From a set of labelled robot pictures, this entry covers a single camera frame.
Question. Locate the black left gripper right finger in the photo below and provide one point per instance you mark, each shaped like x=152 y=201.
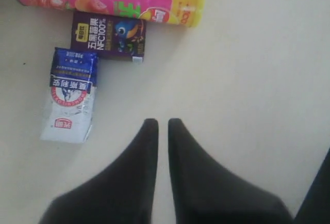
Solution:
x=206 y=192

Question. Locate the purple juice carton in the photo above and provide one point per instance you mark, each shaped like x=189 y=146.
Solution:
x=115 y=38

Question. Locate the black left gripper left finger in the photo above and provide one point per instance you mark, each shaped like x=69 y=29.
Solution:
x=122 y=193

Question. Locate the blue white milk carton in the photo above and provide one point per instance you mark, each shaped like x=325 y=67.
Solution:
x=72 y=87

